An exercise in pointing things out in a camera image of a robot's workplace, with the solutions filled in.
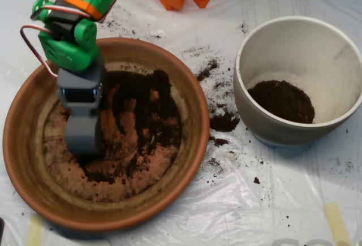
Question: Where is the terracotta saucer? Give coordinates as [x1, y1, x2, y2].
[2, 37, 211, 232]

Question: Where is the elongated spilled soil clump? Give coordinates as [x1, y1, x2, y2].
[196, 59, 221, 82]

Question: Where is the small spilled soil clump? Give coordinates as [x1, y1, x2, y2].
[213, 137, 230, 148]

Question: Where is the large spilled soil pile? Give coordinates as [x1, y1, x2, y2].
[209, 110, 241, 133]

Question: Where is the white ceramic pot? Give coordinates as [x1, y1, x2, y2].
[233, 16, 362, 148]

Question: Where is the beige masking tape strip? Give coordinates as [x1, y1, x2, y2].
[26, 214, 45, 246]
[324, 202, 351, 246]

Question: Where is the clear plastic sheet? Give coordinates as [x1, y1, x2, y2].
[0, 0, 362, 246]

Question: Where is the red white servo cable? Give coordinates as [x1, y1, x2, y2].
[19, 0, 131, 79]

